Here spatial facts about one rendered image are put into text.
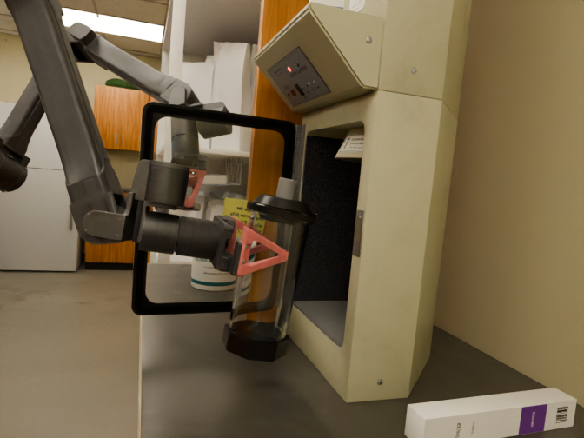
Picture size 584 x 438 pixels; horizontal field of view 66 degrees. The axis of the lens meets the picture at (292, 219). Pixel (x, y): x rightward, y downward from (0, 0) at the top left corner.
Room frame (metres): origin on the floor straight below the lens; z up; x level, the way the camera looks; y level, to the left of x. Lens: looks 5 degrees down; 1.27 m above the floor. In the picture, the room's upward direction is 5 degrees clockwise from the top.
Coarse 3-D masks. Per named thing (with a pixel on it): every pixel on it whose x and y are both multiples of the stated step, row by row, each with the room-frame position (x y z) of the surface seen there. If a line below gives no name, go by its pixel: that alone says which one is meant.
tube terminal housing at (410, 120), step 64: (384, 0) 0.66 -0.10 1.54; (448, 0) 0.69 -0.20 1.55; (384, 64) 0.66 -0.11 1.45; (448, 64) 0.71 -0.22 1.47; (320, 128) 0.86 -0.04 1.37; (384, 128) 0.66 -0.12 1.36; (448, 128) 0.78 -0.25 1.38; (384, 192) 0.66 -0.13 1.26; (448, 192) 0.87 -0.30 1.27; (384, 256) 0.67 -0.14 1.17; (384, 320) 0.67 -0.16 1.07; (384, 384) 0.68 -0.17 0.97
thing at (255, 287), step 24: (264, 216) 0.64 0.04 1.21; (288, 240) 0.64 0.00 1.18; (288, 264) 0.64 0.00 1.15; (240, 288) 0.66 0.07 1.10; (264, 288) 0.64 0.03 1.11; (288, 288) 0.65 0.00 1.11; (240, 312) 0.65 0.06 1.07; (264, 312) 0.64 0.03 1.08; (288, 312) 0.66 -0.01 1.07; (264, 336) 0.64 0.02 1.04
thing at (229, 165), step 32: (160, 128) 0.83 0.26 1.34; (192, 128) 0.86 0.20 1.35; (224, 128) 0.88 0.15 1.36; (160, 160) 0.83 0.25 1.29; (192, 160) 0.86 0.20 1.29; (224, 160) 0.88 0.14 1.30; (256, 160) 0.91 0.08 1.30; (192, 192) 0.86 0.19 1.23; (224, 192) 0.88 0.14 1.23; (256, 192) 0.91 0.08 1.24; (160, 256) 0.84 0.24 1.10; (160, 288) 0.84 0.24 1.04; (192, 288) 0.86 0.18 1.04; (224, 288) 0.89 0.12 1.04
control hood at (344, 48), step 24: (288, 24) 0.71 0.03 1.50; (312, 24) 0.64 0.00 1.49; (336, 24) 0.63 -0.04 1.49; (360, 24) 0.64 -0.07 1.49; (264, 48) 0.84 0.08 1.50; (288, 48) 0.75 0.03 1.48; (312, 48) 0.69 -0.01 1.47; (336, 48) 0.64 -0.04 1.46; (360, 48) 0.64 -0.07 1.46; (264, 72) 0.92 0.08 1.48; (336, 72) 0.68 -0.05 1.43; (360, 72) 0.65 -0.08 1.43; (336, 96) 0.74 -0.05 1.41
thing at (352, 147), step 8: (360, 128) 0.78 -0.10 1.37; (352, 136) 0.79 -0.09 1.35; (360, 136) 0.77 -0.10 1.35; (344, 144) 0.80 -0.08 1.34; (352, 144) 0.77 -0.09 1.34; (360, 144) 0.76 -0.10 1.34; (344, 152) 0.78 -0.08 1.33; (352, 152) 0.77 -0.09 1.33; (360, 152) 0.75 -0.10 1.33; (344, 160) 0.87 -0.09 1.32; (352, 160) 0.89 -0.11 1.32; (360, 160) 0.90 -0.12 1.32
